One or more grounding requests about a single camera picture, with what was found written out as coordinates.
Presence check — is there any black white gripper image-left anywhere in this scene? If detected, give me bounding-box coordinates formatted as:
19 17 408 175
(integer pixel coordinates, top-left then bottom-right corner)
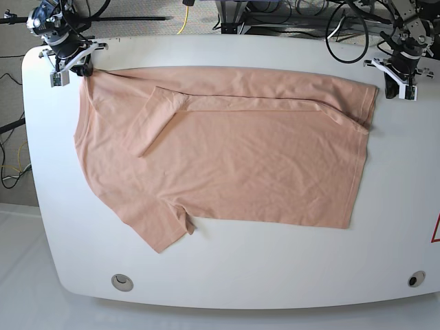
38 34 108 77

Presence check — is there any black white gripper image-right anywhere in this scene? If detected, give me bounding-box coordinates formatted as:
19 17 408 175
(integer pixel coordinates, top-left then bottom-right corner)
363 47 434 100

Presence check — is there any peach pink T-shirt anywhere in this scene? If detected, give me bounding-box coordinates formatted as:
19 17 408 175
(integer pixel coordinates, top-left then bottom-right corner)
74 67 378 252

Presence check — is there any black tripod stand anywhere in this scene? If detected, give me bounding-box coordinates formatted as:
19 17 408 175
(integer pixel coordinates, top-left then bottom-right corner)
1 1 168 45

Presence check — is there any red triangle sticker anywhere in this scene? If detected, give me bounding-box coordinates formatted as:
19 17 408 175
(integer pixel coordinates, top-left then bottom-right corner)
431 215 440 243

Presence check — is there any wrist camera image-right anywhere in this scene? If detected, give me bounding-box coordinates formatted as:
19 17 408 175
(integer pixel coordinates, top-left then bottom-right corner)
398 84 418 101

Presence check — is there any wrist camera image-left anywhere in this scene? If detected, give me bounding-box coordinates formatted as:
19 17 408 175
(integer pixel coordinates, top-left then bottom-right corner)
49 71 69 87

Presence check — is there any white cable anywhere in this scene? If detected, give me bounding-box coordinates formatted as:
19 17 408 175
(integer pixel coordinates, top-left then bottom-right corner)
324 15 348 41

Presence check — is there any black floor cables left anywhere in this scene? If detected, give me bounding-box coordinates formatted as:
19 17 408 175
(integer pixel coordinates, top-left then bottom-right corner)
0 71 32 189

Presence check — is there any yellow cable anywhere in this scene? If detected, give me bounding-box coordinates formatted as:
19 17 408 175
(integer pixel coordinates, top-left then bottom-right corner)
177 0 195 36

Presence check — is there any aluminium frame stand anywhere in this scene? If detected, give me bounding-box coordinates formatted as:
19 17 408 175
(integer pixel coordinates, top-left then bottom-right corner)
215 0 413 52

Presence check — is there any right table cable grommet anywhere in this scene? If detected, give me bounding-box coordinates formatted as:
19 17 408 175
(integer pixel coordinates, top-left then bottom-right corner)
408 270 426 287

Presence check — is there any table cable grommet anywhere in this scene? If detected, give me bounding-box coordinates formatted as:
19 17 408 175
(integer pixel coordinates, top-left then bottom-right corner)
111 274 134 292
408 270 426 287

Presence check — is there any left table cable grommet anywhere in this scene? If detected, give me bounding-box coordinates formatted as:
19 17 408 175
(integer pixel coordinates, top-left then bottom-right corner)
111 274 134 292

